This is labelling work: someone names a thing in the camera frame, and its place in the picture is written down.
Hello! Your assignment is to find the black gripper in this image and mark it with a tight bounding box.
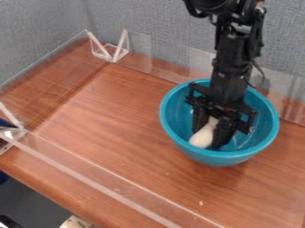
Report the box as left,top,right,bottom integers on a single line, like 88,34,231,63
186,61,257,150

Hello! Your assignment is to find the white and brown toy mushroom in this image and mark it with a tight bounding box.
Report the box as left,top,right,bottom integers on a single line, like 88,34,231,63
188,117,218,149

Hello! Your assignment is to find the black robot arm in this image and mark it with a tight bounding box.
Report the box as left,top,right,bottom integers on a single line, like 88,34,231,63
182,0,267,150

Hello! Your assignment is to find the blue plastic bowl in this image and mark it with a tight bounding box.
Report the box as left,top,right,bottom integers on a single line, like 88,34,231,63
158,78,279,167

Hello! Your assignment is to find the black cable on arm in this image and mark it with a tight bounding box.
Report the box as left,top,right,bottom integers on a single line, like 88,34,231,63
245,59,267,90

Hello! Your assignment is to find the clear acrylic corner bracket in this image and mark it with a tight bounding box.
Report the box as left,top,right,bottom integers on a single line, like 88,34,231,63
85,29,130,63

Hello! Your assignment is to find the clear acrylic barrier wall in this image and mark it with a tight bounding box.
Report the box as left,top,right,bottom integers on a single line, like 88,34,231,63
0,31,305,228

